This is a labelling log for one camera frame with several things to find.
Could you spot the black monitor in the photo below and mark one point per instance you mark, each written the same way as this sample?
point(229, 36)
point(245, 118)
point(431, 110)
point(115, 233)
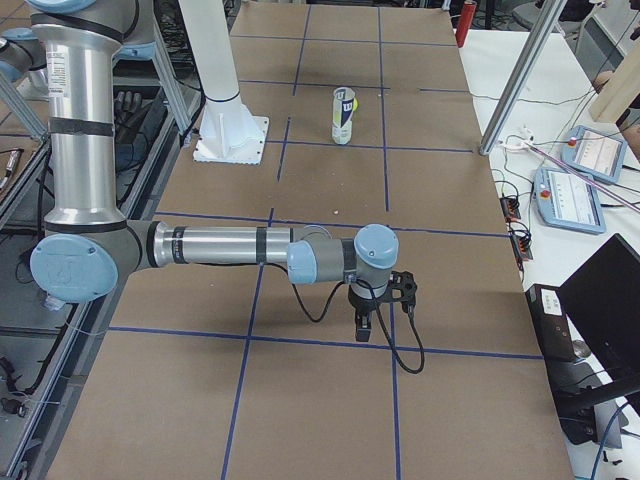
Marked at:
point(602, 300)

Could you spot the red cylinder tube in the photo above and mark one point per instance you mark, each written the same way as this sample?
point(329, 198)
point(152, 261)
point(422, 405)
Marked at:
point(465, 20)

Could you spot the near blue teach pendant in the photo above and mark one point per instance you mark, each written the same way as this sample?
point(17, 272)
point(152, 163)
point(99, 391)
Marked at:
point(565, 201)

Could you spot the black computer box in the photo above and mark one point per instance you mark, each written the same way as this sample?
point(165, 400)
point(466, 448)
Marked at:
point(583, 403)

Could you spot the clear tennis ball can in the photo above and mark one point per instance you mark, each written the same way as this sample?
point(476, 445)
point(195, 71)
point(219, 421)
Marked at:
point(342, 115)

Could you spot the blue teach pendant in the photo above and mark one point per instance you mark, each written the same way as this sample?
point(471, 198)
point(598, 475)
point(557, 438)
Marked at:
point(565, 201)
point(595, 153)

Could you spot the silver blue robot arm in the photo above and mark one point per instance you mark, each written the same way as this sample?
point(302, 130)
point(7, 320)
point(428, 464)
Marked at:
point(90, 246)

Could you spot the white pedestal column with base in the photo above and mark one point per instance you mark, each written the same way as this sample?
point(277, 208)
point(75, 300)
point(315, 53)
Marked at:
point(228, 131)

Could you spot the aluminium frame post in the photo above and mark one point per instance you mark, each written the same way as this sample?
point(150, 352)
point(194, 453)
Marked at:
point(534, 44)

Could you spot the orange black connector block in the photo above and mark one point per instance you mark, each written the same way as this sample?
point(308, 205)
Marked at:
point(510, 208)

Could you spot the second grey robot arm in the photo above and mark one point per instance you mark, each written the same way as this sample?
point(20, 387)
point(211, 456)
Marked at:
point(23, 54)

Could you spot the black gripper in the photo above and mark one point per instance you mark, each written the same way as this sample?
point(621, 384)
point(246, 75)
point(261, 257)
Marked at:
point(363, 303)

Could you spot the far blue teach pendant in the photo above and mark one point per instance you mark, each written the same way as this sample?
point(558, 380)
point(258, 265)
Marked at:
point(595, 153)

